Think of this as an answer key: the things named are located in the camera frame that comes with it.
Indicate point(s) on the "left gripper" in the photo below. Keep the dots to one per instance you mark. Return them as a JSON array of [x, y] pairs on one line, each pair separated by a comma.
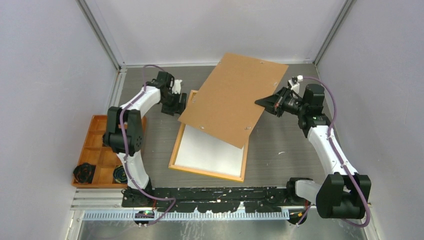
[[178, 108]]

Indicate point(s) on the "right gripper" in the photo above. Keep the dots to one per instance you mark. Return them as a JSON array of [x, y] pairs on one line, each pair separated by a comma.
[[275, 104]]

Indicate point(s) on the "brown backing board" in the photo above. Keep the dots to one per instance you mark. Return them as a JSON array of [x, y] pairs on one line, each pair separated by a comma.
[[224, 106]]

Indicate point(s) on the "yellow wooden picture frame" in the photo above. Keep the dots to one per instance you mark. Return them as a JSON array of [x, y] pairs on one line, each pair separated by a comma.
[[205, 172]]

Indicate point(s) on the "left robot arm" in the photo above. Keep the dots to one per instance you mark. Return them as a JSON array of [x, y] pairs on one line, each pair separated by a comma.
[[124, 128]]

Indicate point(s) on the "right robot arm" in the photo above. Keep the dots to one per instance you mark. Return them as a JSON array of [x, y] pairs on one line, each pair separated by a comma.
[[344, 193]]

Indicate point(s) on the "black yellow coil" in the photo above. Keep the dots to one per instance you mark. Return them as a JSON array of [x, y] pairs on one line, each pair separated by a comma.
[[119, 175]]

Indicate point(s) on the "orange compartment tray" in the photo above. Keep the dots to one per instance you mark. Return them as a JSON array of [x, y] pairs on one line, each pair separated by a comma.
[[101, 157]]

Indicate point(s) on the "black coil outside tray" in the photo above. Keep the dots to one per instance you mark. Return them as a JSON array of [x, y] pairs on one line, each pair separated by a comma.
[[84, 173]]

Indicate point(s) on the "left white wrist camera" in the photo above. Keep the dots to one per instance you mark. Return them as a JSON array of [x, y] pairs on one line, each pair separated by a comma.
[[177, 86]]

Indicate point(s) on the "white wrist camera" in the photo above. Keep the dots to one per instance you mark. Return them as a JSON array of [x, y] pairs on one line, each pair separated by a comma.
[[294, 83], [177, 86]]

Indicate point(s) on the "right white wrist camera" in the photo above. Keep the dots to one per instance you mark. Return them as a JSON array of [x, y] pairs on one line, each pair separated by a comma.
[[294, 83]]

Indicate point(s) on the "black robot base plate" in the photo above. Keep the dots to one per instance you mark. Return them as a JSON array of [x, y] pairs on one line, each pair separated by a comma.
[[261, 199]]

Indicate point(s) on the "aluminium front rail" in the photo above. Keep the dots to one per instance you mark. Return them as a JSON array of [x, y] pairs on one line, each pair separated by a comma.
[[106, 204]]

